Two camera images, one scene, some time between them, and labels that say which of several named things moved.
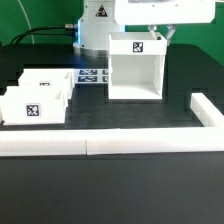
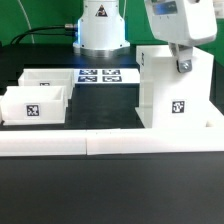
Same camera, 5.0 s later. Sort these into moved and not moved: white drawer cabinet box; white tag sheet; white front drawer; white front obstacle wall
Moved: white drawer cabinet box
Not moved: white front obstacle wall; white front drawer; white tag sheet
